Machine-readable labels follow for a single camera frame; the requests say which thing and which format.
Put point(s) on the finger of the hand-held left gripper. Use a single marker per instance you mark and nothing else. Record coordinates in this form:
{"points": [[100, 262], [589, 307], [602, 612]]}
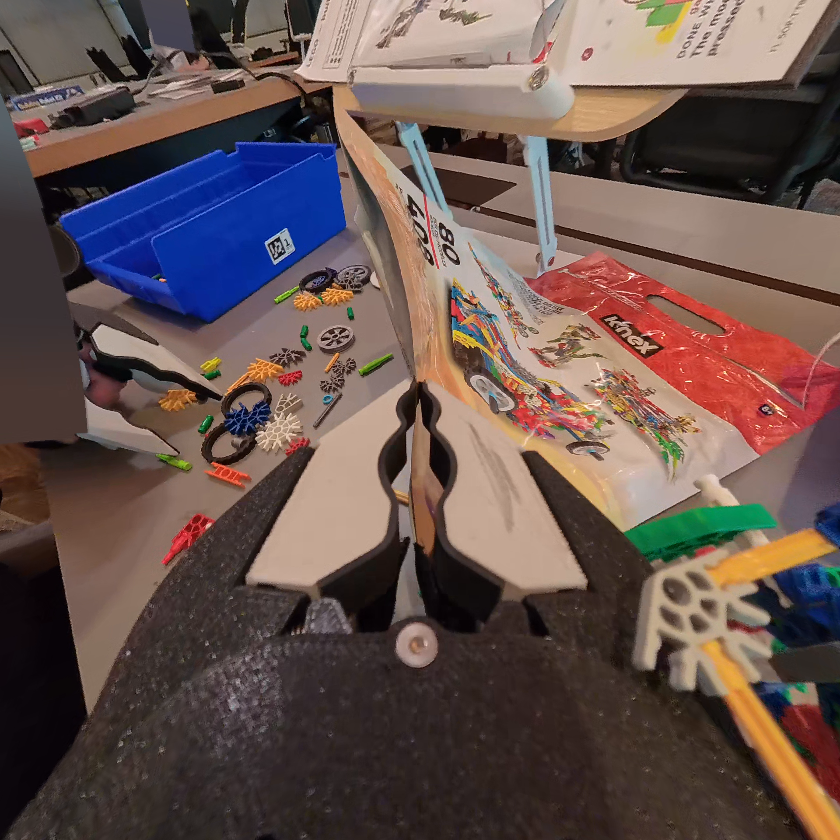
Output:
{"points": [[115, 430], [141, 354]]}

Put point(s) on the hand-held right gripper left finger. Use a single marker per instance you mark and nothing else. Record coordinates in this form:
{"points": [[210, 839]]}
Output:
{"points": [[321, 518]]}

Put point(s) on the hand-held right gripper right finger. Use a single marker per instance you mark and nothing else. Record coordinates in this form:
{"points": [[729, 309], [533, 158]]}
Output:
{"points": [[505, 518]]}

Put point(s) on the lime green toy rod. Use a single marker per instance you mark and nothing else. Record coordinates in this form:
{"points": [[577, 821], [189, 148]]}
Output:
{"points": [[174, 463]]}

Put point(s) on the printed plastic toy set bag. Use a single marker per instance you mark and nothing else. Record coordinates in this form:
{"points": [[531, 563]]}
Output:
{"points": [[525, 341]]}

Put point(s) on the pile of small toy pieces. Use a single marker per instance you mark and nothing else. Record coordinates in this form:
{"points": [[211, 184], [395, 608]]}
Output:
{"points": [[336, 338]]}

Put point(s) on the white round toy connector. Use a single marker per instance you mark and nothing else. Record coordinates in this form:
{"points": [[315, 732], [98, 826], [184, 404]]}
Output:
{"points": [[279, 434]]}

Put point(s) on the black rubber toy tyre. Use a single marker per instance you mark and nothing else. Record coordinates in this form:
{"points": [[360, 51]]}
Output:
{"points": [[210, 453], [244, 387]]}

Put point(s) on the orange ladder toy connector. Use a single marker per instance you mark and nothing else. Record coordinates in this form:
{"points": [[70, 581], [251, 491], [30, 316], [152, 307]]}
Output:
{"points": [[226, 474]]}

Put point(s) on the brown wooden object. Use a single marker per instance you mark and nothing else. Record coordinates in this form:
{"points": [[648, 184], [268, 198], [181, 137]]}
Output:
{"points": [[19, 482]]}

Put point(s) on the blue plastic bin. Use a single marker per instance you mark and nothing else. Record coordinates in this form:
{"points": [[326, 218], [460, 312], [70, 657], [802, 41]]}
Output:
{"points": [[216, 262]]}

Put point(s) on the blue round toy connector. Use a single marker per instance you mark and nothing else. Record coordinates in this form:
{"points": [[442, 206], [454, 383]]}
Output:
{"points": [[248, 418]]}

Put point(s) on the red toy connector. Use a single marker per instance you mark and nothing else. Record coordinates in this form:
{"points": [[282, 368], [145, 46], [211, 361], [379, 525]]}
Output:
{"points": [[190, 531]]}

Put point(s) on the wooden background desk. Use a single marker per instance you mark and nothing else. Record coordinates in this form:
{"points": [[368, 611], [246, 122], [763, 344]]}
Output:
{"points": [[164, 124]]}

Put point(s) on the colourful construction toy model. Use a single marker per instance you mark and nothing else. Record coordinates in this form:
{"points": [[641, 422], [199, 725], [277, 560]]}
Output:
{"points": [[695, 604]]}

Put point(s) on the black box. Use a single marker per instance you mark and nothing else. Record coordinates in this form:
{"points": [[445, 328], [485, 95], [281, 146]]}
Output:
{"points": [[92, 108]]}

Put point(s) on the wooden book stand, blue legs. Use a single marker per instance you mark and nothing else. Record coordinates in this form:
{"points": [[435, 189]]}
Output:
{"points": [[604, 115]]}

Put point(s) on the open instruction booklet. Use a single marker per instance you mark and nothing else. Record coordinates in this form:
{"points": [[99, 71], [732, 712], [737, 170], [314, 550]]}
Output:
{"points": [[426, 39]]}

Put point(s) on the black office chair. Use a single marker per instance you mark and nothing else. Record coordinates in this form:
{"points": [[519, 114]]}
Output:
{"points": [[722, 148]]}

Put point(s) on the white printed book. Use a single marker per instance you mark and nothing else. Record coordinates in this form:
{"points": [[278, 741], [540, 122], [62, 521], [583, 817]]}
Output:
{"points": [[722, 46]]}

